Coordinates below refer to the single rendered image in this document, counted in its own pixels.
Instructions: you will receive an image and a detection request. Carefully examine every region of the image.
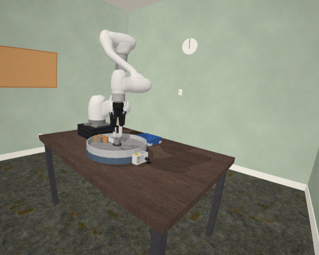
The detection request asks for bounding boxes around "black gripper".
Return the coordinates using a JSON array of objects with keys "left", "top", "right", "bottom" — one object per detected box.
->
[{"left": 109, "top": 102, "right": 126, "bottom": 137}]

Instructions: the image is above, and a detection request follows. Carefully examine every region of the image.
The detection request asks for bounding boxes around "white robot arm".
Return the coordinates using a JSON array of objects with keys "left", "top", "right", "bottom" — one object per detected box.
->
[{"left": 84, "top": 30, "right": 152, "bottom": 128}]

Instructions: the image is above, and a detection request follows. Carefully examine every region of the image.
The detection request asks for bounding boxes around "blue shallow tray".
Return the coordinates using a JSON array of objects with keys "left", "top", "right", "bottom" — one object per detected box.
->
[{"left": 137, "top": 133, "right": 162, "bottom": 146}]

